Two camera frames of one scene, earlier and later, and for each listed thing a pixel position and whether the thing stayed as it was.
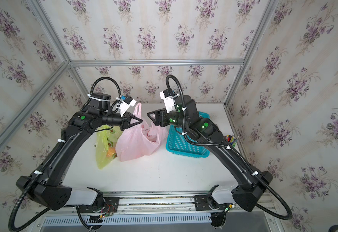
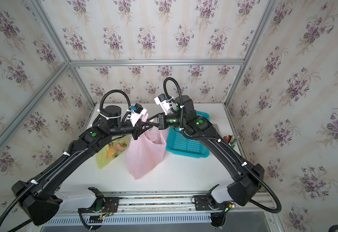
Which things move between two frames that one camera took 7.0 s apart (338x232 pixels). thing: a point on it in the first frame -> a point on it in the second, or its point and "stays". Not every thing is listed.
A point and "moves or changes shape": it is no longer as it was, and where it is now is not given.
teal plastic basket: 177,144 stays
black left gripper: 126,121 -> 138,129
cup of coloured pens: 232,139 stays
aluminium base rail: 160,211 stays
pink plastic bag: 143,140 moves or changes shape
